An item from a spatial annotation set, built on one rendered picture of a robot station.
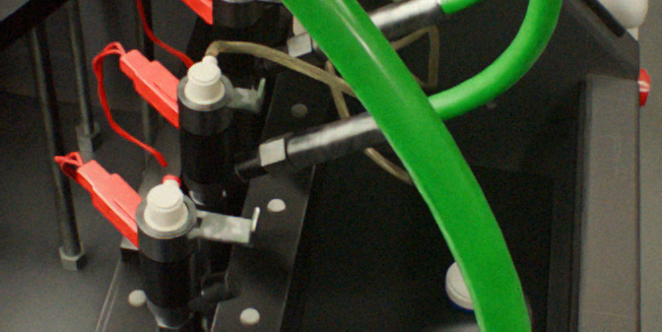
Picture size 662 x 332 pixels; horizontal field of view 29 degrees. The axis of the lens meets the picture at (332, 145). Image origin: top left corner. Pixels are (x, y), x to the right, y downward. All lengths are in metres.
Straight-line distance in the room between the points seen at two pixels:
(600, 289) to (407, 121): 0.50
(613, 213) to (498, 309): 0.50
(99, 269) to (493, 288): 0.61
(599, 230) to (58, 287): 0.38
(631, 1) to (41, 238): 0.46
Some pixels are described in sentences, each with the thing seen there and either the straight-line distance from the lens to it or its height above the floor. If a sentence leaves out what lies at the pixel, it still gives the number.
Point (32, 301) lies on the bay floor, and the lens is 0.91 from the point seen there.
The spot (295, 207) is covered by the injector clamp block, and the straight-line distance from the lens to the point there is 0.76.
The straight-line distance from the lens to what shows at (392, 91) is 0.30.
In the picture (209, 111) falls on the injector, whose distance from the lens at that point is 0.63.
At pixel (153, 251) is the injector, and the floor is 1.10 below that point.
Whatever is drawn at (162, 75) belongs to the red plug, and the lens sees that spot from 0.67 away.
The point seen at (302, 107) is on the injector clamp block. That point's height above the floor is 0.98.
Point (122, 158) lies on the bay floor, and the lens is 0.99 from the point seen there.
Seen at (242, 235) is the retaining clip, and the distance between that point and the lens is 0.58.
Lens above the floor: 1.58
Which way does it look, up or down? 49 degrees down
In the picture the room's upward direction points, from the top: 5 degrees clockwise
